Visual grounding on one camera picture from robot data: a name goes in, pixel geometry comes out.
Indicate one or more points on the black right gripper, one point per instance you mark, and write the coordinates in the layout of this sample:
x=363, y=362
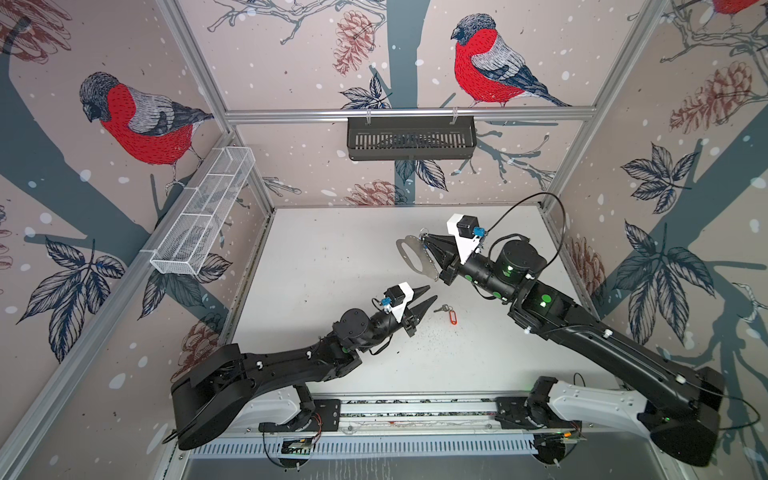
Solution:
x=452, y=263

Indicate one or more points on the silver metal carabiner keyring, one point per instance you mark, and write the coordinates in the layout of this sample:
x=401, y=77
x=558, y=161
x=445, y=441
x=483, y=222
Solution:
x=416, y=255

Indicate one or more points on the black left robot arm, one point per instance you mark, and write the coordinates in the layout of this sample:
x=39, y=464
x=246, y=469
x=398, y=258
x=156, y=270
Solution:
x=208, y=398

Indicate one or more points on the horizontal aluminium frame bar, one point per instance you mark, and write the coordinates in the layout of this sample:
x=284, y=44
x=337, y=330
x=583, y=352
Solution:
x=299, y=116

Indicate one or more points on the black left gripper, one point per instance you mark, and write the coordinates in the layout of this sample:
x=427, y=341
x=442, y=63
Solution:
x=414, y=314

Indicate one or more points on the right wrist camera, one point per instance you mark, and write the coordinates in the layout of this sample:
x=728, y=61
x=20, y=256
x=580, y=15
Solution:
x=467, y=233

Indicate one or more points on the black hanging wire basket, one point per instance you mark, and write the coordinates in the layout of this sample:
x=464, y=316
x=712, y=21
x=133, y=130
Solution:
x=411, y=138

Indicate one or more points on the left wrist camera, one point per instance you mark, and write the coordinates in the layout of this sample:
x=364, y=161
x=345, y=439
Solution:
x=395, y=300

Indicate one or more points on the white mesh wire shelf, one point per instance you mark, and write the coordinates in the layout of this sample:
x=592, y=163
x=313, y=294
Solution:
x=193, y=233

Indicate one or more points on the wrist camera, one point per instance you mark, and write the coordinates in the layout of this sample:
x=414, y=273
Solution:
x=467, y=233
x=395, y=300

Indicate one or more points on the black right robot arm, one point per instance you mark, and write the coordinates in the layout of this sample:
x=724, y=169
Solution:
x=673, y=406

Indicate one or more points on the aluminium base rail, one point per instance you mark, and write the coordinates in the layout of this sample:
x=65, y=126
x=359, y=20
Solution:
x=383, y=428

